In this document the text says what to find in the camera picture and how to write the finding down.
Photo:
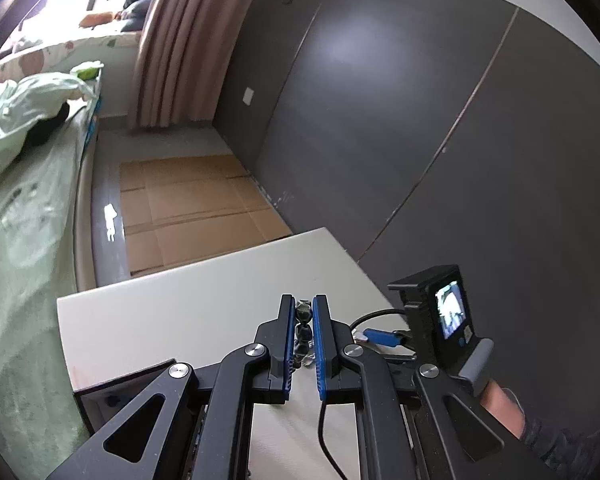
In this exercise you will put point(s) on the light green duvet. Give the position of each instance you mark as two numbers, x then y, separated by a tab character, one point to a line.
10	120

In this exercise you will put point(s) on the black cloth item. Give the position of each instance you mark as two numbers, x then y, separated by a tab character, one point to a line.
47	130

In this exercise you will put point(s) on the orange plush toy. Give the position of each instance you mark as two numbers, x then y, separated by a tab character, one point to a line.
96	19

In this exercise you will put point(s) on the person's right forearm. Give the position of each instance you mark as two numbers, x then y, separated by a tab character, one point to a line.
505	405

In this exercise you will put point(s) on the flat brown cardboard sheet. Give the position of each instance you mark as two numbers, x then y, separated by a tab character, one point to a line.
190	210

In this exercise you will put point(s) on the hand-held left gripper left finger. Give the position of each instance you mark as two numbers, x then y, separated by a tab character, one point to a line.
289	340

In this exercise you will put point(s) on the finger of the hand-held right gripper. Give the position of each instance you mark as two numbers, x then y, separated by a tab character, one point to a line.
382	336

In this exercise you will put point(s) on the green bed sheet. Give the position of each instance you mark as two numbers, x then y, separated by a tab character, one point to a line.
25	285

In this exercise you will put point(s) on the printed window seat cushion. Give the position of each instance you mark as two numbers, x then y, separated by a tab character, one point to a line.
45	57

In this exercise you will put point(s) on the black gift box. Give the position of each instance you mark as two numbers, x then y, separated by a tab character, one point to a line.
85	402

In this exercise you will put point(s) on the white wall outlet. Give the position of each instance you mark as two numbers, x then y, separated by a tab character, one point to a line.
249	96

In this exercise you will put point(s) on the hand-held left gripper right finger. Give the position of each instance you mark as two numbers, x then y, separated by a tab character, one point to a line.
319	340

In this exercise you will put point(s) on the green plush toy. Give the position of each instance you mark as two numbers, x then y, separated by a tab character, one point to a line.
87	70

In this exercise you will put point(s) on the pink curtain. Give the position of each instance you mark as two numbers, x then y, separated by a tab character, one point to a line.
180	60

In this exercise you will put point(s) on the grey wardrobe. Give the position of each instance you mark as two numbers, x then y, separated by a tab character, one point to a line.
380	135

